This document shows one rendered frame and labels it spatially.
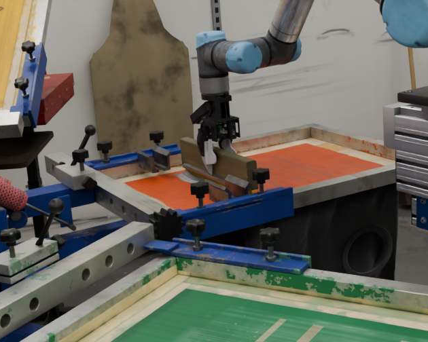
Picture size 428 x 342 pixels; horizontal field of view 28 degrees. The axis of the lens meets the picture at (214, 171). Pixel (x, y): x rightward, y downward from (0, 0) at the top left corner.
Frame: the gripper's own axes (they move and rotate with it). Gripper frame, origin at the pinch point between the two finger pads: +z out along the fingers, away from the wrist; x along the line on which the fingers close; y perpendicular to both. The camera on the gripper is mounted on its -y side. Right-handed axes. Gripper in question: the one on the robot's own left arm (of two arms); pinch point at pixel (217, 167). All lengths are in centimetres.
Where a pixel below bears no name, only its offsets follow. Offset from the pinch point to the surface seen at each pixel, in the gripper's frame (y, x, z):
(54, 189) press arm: 1.5, -44.5, -3.8
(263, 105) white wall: -200, 139, 32
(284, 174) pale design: 3.2, 18.5, 4.9
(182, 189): -3.3, -9.0, 4.8
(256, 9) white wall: -200, 138, -20
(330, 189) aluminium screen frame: 29.0, 14.8, 2.8
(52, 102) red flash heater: -97, -11, -7
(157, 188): -8.5, -13.6, 4.8
